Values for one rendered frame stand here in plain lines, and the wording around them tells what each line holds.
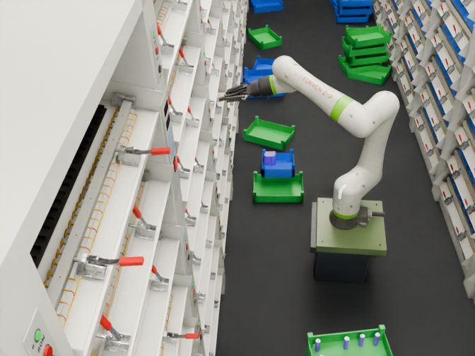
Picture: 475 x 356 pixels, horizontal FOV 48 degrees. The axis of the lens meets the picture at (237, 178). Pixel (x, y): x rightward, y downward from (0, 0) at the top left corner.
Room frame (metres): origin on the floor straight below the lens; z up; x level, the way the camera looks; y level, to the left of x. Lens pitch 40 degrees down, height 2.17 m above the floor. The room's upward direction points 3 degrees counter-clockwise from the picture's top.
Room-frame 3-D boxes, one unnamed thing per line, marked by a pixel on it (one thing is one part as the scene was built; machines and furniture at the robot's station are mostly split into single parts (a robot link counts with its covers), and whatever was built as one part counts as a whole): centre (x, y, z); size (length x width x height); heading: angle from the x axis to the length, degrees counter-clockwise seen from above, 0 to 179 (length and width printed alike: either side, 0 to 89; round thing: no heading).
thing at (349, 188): (1.83, -0.52, 0.48); 0.16 x 0.13 x 0.19; 133
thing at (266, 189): (2.42, -0.24, 0.04); 0.30 x 0.20 x 0.08; 85
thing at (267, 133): (2.99, -0.24, 0.04); 0.30 x 0.20 x 0.08; 60
